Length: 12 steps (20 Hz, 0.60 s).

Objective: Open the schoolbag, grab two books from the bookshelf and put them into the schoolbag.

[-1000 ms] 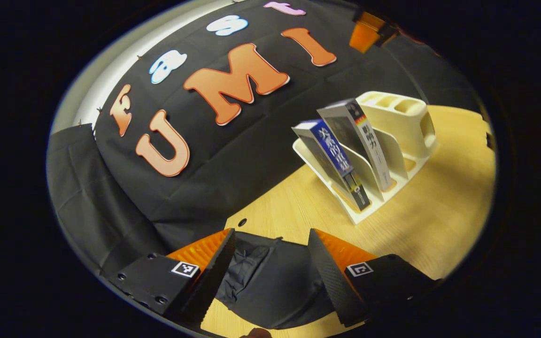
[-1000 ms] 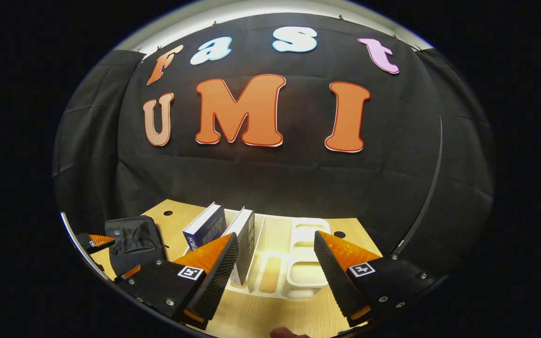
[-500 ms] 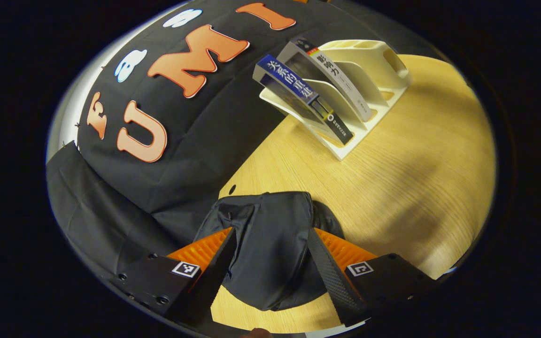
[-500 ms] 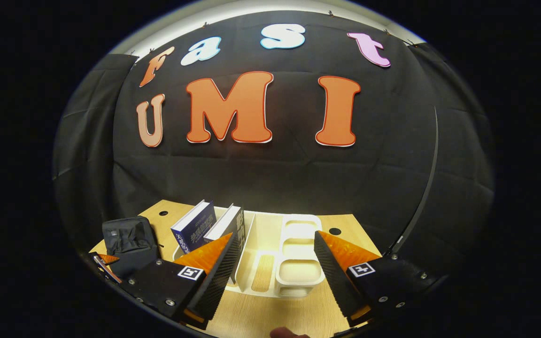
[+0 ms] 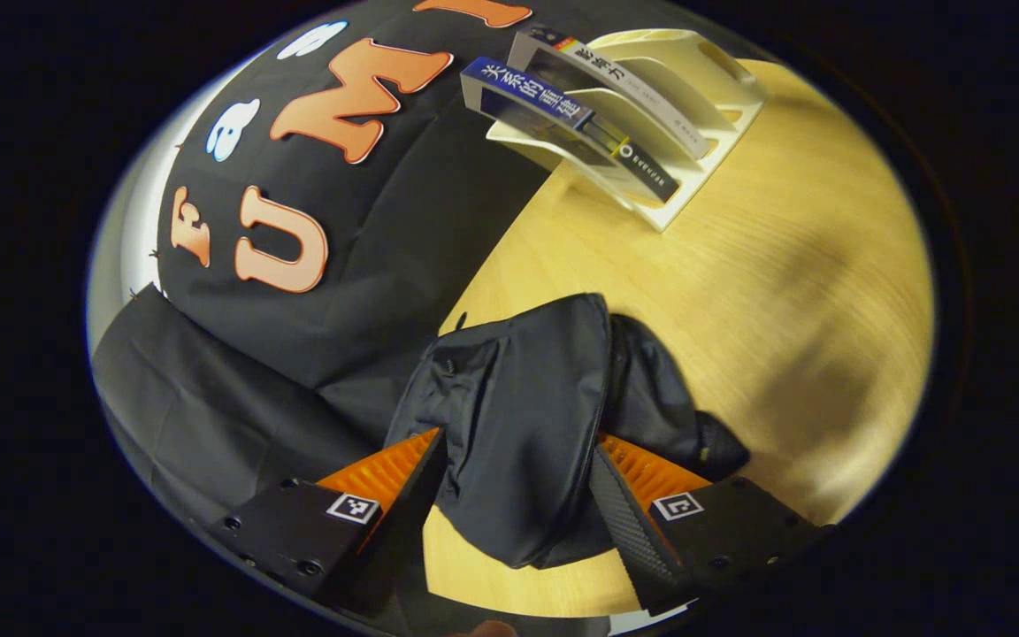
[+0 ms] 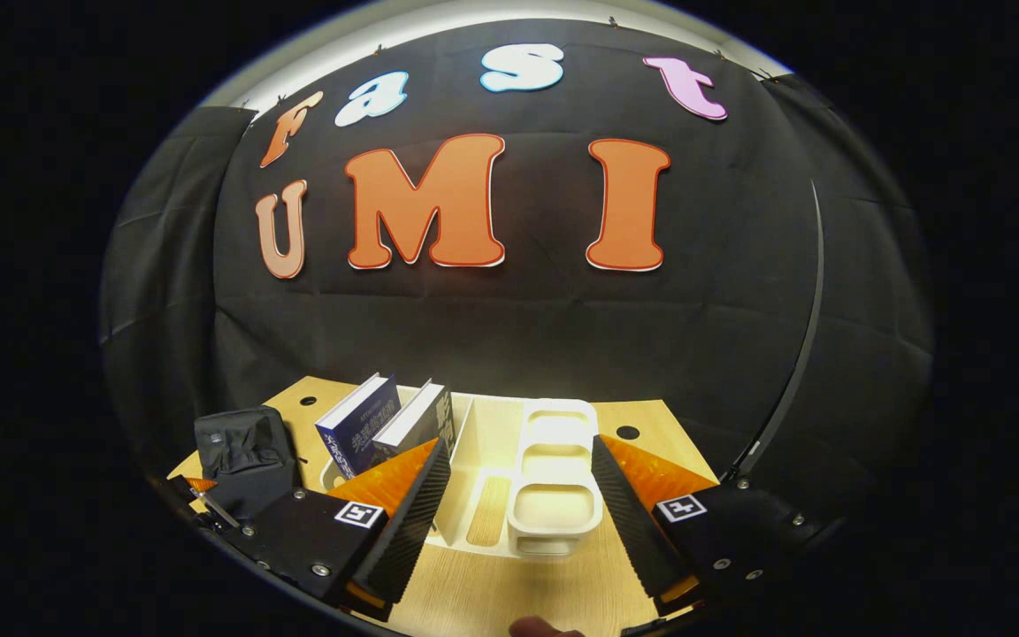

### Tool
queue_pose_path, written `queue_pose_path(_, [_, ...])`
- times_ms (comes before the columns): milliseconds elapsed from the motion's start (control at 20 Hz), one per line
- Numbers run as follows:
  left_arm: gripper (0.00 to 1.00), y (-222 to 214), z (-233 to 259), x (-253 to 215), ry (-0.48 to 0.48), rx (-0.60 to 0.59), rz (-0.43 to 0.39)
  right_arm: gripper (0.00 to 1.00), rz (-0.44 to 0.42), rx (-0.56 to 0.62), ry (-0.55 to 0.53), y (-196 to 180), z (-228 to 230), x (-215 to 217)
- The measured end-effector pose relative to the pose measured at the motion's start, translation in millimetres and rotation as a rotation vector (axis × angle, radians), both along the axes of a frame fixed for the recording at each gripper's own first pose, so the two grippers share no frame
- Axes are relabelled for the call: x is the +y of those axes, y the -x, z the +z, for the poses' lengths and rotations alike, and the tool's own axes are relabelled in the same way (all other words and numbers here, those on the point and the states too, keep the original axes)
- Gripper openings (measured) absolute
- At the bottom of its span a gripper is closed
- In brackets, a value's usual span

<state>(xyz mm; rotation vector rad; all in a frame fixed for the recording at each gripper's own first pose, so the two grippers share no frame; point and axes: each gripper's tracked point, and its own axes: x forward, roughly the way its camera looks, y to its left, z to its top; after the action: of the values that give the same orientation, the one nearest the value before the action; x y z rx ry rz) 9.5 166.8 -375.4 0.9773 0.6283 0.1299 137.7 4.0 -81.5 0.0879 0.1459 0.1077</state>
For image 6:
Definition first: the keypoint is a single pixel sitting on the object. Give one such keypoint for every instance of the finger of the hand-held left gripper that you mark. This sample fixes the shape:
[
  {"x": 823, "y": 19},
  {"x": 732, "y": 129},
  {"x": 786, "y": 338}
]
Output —
[{"x": 200, "y": 485}]

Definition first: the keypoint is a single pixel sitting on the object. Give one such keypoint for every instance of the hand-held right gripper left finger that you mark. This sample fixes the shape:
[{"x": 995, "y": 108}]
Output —
[{"x": 403, "y": 531}]

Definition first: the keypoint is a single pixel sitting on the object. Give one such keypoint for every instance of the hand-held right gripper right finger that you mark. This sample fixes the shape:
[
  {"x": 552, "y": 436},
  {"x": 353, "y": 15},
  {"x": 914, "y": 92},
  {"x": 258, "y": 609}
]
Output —
[{"x": 629, "y": 522}]

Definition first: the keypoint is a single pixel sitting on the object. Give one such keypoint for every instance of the black schoolbag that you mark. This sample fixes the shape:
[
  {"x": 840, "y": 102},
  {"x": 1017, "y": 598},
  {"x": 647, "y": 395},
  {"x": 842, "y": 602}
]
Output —
[{"x": 240, "y": 460}]

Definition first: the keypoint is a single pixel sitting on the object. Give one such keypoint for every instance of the white bookshelf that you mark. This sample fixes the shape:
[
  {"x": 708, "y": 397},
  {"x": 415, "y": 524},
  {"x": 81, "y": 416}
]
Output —
[{"x": 554, "y": 495}]

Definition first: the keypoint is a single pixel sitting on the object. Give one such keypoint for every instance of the blue cover book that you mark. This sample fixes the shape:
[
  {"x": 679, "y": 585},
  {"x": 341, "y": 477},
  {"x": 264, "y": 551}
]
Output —
[{"x": 359, "y": 433}]

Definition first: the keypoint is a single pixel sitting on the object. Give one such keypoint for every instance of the grey portrait cover book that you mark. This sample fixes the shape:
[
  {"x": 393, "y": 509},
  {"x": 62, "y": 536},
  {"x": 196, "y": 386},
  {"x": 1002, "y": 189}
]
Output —
[{"x": 417, "y": 420}]

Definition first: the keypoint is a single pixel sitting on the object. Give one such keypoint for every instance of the black frame pole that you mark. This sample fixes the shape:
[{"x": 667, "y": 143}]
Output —
[{"x": 806, "y": 336}]

